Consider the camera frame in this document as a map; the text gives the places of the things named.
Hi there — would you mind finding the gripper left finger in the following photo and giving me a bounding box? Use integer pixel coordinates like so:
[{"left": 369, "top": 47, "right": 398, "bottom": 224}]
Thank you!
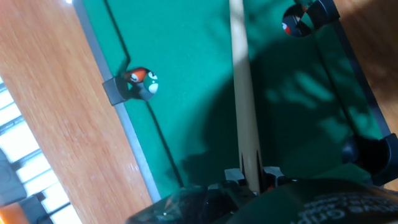
[{"left": 205, "top": 167, "right": 257, "bottom": 218}]

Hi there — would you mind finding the yellow emergency stop box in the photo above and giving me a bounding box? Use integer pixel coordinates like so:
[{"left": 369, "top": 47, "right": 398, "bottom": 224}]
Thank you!
[{"left": 0, "top": 202, "right": 30, "bottom": 224}]

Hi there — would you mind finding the green pool ball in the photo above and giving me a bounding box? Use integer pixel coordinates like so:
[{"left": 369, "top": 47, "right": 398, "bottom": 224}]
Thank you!
[{"left": 142, "top": 70, "right": 159, "bottom": 95}]

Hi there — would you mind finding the orange pool ball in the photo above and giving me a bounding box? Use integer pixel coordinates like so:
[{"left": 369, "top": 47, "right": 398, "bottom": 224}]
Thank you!
[{"left": 124, "top": 67, "right": 147, "bottom": 84}]

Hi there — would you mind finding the black and cream pool cue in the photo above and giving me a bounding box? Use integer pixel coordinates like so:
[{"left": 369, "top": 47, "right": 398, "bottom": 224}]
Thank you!
[{"left": 228, "top": 0, "right": 264, "bottom": 194}]

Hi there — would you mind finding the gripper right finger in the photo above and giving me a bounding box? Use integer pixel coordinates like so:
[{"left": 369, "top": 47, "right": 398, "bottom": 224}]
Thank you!
[{"left": 262, "top": 166, "right": 289, "bottom": 189}]

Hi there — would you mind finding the mini green felt pool table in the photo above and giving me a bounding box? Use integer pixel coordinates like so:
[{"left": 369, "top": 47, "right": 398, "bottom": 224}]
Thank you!
[{"left": 72, "top": 0, "right": 398, "bottom": 203}]

